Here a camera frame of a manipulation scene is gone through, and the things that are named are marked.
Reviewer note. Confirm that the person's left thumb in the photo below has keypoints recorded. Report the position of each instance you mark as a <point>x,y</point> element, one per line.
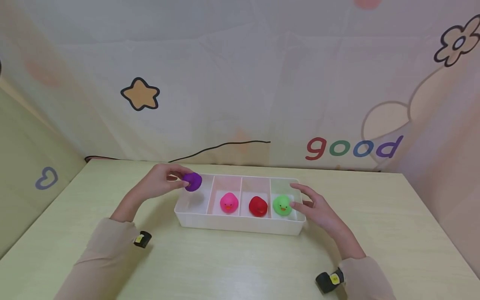
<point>177,180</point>

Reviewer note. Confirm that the person's right forearm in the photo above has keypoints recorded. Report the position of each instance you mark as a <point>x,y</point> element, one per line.
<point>369,279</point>

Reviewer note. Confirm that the pink rubber duck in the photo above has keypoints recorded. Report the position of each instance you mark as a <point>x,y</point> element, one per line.
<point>229,203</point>

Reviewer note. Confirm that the person's left index finger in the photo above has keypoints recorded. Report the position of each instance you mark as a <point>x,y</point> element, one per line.
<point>176,168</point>

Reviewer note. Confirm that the person's left hand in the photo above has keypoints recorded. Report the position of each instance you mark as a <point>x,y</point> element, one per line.
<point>150,185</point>

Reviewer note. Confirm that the white divided plastic tray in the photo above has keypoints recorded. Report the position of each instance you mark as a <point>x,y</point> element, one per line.
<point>240,223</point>

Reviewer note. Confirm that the person's right thumb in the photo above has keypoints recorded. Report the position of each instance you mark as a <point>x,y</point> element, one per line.
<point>300,204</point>

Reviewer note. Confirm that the person's right index finger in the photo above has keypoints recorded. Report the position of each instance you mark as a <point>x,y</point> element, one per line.
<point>305,190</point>

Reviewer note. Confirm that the red rubber duck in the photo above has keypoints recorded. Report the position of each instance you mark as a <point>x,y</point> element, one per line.
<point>258,206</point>

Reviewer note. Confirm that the green rubber duck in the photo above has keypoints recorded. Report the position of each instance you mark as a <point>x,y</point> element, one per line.
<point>282,205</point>

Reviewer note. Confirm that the person's right hand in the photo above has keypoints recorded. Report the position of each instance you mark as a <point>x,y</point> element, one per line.
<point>324,216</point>

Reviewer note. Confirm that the black wrist band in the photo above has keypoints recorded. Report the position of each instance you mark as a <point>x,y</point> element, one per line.
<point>330,281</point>
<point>143,239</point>

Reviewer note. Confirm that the person's left forearm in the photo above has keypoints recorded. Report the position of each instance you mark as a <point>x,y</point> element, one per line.
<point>101,258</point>

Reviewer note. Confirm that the purple rubber duck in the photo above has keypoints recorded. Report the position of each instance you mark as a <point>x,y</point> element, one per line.
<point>193,182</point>

